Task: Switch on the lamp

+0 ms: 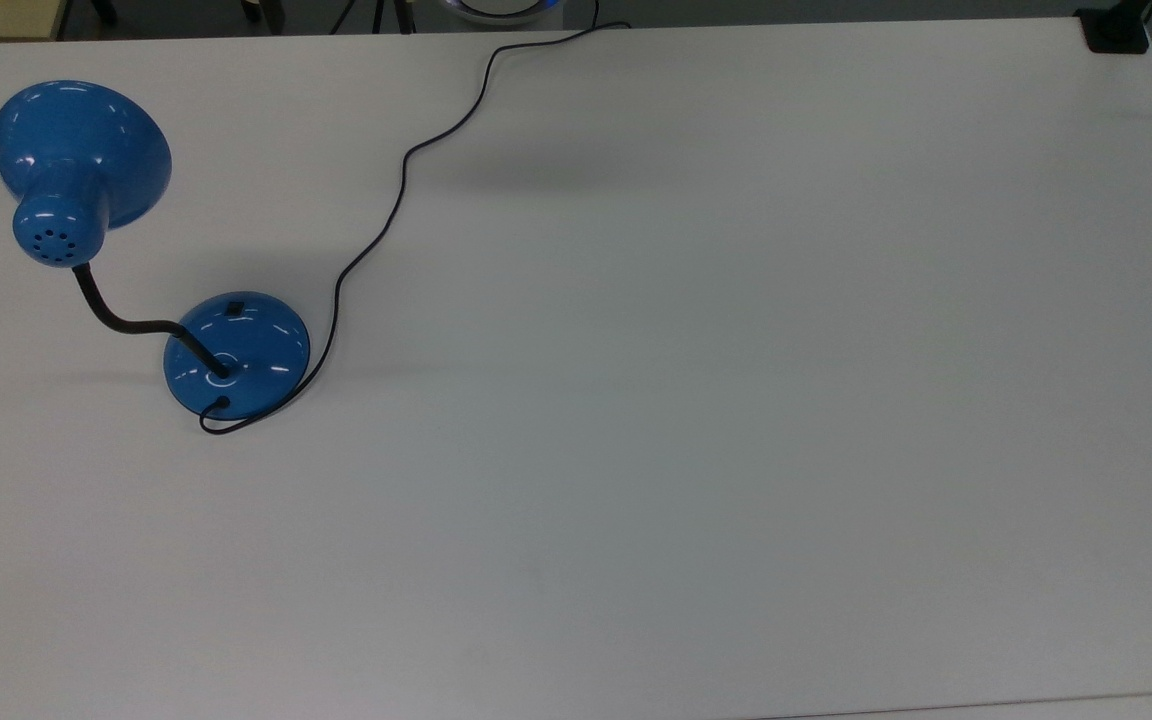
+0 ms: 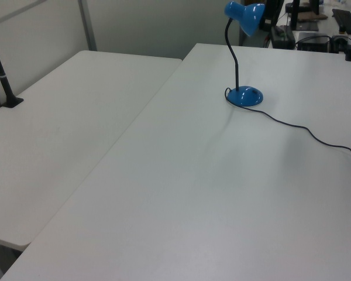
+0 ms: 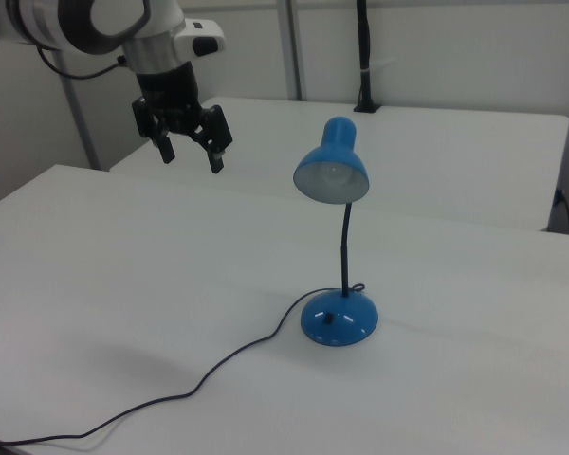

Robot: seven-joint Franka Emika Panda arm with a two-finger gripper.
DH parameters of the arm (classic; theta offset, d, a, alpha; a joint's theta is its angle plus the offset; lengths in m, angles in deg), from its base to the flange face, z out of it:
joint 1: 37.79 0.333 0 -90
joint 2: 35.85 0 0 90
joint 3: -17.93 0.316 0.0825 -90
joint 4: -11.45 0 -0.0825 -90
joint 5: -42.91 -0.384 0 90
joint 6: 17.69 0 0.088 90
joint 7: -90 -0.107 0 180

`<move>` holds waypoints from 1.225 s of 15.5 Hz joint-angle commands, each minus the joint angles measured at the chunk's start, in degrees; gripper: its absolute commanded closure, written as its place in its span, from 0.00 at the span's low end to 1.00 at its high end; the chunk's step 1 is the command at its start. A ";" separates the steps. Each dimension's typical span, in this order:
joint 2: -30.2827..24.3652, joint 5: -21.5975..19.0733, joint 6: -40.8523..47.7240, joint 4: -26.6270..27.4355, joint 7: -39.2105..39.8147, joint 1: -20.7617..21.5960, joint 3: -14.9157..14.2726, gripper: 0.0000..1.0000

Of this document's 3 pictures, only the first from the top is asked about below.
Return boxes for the black lamp power cable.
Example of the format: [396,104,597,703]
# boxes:
[199,20,632,436]

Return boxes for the black tripod legs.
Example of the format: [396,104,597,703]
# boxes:
[330,0,418,35]

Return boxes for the blue gooseneck desk lamp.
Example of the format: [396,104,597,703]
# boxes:
[0,80,312,421]

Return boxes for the black table corner clamp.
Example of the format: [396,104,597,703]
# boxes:
[1076,0,1152,54]

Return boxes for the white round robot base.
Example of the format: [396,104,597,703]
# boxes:
[444,0,563,24]

